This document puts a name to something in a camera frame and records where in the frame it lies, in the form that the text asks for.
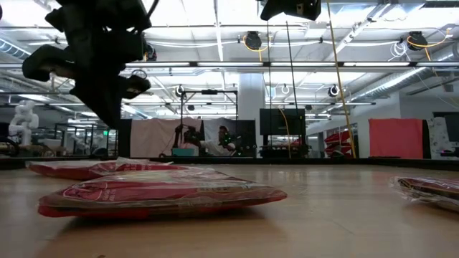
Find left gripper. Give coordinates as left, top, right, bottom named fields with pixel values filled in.
left=21, top=0, right=153, bottom=130

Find red popcorn bag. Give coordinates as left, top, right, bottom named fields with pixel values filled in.
left=37, top=168, right=288, bottom=220
left=389, top=175, right=459, bottom=214
left=25, top=156, right=189, bottom=181

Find long ceiling light strip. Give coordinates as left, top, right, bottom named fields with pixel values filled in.
left=0, top=61, right=459, bottom=70

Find black partition panel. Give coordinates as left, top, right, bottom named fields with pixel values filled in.
left=117, top=123, right=133, bottom=158
left=235, top=120, right=257, bottom=151

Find white humanoid robot figure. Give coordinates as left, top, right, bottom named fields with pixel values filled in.
left=7, top=99, right=40, bottom=148

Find beige backdrop curtain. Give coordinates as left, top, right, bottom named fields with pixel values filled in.
left=131, top=118, right=202, bottom=158

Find white building column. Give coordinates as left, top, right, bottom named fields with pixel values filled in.
left=238, top=73, right=266, bottom=144

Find black monitor screen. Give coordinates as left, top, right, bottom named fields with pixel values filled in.
left=259, top=108, right=306, bottom=136

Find small teal bin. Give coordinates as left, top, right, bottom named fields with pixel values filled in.
left=171, top=148, right=197, bottom=158

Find grey backdrop curtain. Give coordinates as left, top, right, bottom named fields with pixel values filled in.
left=203, top=118, right=237, bottom=144

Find red stacked bins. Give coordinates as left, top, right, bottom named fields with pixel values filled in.
left=324, top=129, right=354, bottom=157

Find orange red panel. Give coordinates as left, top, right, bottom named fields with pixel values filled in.
left=368, top=118, right=425, bottom=159

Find white speckled curtain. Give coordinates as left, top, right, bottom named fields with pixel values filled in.
left=427, top=117, right=451, bottom=158

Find black framed monitor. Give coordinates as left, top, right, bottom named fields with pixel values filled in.
left=432, top=111, right=459, bottom=143

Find black ceiling cable reel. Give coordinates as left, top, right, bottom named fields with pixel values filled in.
left=242, top=30, right=270, bottom=53
left=143, top=42, right=158, bottom=62
left=407, top=30, right=453, bottom=51

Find thin black hanging cable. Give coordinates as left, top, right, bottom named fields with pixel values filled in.
left=265, top=19, right=273, bottom=158

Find yellow hanging cable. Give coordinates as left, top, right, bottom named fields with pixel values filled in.
left=325, top=0, right=358, bottom=159

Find black metal rig frame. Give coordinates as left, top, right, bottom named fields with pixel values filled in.
left=179, top=89, right=240, bottom=158

